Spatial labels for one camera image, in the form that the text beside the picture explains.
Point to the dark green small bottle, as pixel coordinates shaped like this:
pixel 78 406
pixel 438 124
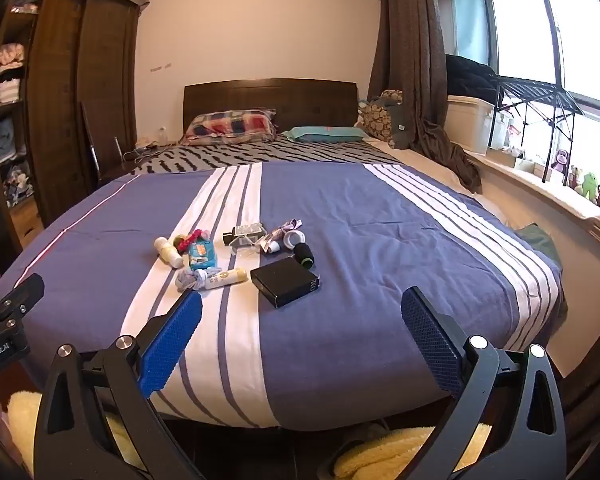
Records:
pixel 228 237

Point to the purple monkey plush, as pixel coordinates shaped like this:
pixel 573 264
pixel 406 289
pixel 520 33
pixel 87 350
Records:
pixel 560 160

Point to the green cloth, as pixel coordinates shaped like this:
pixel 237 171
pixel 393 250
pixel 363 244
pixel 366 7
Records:
pixel 542 242

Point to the white yellow tube bottle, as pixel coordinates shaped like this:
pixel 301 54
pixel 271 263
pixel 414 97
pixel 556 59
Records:
pixel 226 277

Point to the purple wrapper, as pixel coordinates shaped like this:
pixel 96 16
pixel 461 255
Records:
pixel 280 232

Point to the green frog plush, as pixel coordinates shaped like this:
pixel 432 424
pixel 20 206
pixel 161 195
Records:
pixel 589 185

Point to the teal window blind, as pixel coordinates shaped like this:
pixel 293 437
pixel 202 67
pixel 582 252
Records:
pixel 467 10

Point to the brown patterned cushion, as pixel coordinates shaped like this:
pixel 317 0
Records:
pixel 377 120

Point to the small white drink bottle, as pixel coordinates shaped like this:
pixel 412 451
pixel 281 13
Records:
pixel 168 252

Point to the clear storage box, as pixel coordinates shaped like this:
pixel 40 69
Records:
pixel 501 130

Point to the grey black patterned blanket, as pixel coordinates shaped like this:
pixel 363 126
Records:
pixel 260 155

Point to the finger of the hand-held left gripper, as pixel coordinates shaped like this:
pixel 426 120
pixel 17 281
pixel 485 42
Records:
pixel 17 296

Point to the brown plush toy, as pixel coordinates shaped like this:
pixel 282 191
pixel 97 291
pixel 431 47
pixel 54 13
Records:
pixel 575 176

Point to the plaid pillow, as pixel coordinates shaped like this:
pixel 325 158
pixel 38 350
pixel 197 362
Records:
pixel 227 125

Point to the teal pillow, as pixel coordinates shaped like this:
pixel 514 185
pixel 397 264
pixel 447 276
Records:
pixel 325 133

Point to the colourful hair scrunchie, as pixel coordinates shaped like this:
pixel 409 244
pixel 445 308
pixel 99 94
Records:
pixel 190 240

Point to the black jacket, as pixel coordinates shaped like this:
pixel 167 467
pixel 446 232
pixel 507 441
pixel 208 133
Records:
pixel 467 77

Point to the grey blue wrapper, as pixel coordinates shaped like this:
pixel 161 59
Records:
pixel 191 280

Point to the dark wooden headboard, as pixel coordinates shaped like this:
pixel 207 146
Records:
pixel 305 100

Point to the small white container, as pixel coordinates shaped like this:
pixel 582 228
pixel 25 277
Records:
pixel 274 246

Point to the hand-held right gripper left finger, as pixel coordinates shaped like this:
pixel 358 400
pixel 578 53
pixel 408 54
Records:
pixel 171 342

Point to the brown curtain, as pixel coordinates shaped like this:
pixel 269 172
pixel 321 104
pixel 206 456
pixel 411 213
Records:
pixel 415 60

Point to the white roll of tape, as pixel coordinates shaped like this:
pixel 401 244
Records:
pixel 295 238

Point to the blue white striped bedsheet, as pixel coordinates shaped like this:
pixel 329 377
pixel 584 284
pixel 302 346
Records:
pixel 380 260

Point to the blue wet wipe packet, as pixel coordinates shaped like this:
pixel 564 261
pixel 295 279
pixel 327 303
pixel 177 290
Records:
pixel 202 255

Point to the dark wooden wardrobe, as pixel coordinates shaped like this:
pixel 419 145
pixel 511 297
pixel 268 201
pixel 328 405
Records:
pixel 80 100

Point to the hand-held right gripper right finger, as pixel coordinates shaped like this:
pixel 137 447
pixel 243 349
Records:
pixel 430 342

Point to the black box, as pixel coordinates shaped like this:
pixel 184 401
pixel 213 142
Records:
pixel 285 282

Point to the black roll with green rim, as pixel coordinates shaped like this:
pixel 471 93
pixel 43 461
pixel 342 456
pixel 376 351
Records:
pixel 304 252

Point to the open shelf with clothes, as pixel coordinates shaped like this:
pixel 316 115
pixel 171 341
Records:
pixel 12 110

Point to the white storage box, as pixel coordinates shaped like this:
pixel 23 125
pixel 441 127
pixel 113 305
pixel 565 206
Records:
pixel 467 122

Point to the black folding rack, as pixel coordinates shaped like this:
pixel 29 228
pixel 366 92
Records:
pixel 535 95

